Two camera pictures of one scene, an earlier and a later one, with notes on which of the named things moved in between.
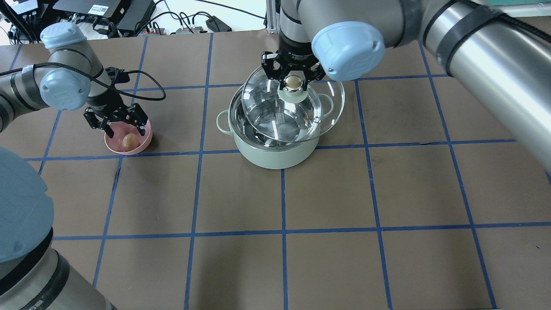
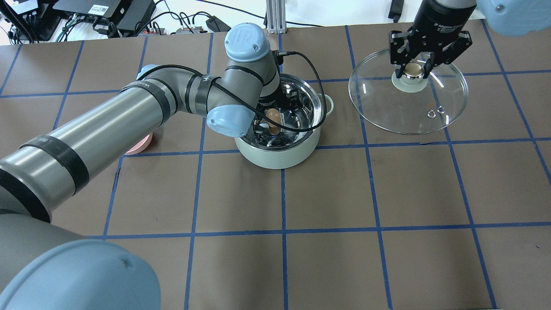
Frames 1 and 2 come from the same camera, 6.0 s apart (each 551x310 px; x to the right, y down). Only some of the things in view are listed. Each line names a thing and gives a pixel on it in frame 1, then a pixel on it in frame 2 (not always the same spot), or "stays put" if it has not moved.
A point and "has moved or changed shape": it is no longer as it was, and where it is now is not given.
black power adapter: x=217 y=25 stays put
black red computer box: x=135 y=16 stays put
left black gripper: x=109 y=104 → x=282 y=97
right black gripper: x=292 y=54 → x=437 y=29
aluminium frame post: x=273 y=17 stays put
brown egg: x=130 y=142 has moved or changed shape
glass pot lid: x=289 y=112 → x=411 y=104
